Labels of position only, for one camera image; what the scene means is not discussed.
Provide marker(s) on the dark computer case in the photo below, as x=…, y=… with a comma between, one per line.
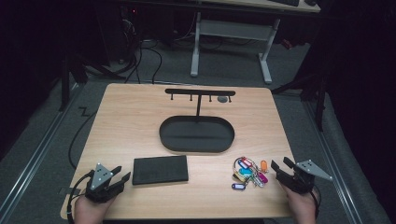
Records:
x=124, y=34

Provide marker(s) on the key bunch with coloured tags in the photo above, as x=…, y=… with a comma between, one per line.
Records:
x=247, y=172

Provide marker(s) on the black keyboard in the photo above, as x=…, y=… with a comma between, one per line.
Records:
x=285, y=2

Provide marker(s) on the metal floor rail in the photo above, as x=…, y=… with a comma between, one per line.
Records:
x=34, y=158
x=331, y=161

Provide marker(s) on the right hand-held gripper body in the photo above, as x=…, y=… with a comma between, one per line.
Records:
x=300, y=182

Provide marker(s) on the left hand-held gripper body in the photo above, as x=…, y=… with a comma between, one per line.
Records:
x=101, y=186

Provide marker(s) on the person's right hand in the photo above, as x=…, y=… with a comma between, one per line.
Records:
x=302, y=208

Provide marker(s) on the black key stand with tray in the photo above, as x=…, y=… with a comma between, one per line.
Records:
x=196, y=135

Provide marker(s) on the person's left hand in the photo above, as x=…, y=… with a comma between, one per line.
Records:
x=88, y=213

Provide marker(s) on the desk with white legs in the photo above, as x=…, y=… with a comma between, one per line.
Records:
x=233, y=29

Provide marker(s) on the small red object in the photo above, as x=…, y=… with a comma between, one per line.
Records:
x=287, y=44

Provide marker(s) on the black metal stand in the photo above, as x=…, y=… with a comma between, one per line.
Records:
x=319, y=93
x=66, y=81

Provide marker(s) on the grey tape strip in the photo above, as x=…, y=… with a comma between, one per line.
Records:
x=68, y=191

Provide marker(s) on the grey round table grommet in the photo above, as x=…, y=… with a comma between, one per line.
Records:
x=222, y=99

